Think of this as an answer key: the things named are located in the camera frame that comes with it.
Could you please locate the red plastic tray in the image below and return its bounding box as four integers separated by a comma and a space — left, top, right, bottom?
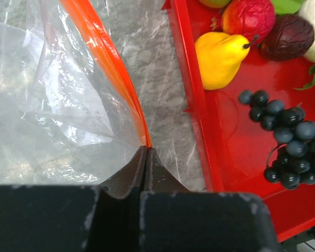
163, 1, 315, 241

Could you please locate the dark purple fruit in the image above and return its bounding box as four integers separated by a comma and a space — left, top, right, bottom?
259, 14, 315, 61

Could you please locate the yellow pear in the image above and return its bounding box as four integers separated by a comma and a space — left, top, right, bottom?
195, 31, 259, 91

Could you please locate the green orange fruit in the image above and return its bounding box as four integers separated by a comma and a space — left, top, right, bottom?
198, 0, 231, 8

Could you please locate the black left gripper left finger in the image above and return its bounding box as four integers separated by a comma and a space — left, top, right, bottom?
0, 147, 147, 251

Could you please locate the black grape bunch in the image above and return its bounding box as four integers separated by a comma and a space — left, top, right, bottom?
238, 90, 315, 190

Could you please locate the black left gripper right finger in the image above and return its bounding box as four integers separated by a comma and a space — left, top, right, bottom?
139, 148, 278, 251

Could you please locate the clear zip bag orange zipper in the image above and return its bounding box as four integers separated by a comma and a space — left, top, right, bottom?
0, 1, 151, 184

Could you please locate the green leaf vegetable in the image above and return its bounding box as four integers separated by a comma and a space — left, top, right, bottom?
271, 0, 305, 15

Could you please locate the red apple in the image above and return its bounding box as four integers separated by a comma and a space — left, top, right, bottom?
211, 0, 276, 45

